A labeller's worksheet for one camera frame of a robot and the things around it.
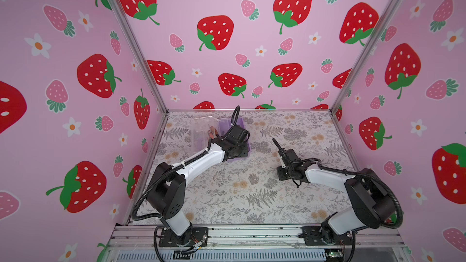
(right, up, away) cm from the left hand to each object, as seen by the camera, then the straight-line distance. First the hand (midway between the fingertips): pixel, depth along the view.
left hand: (245, 149), depth 87 cm
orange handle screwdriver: (-18, +8, +9) cm, 21 cm away
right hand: (+18, -12, +5) cm, 23 cm away
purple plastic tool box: (-27, +11, +20) cm, 36 cm away
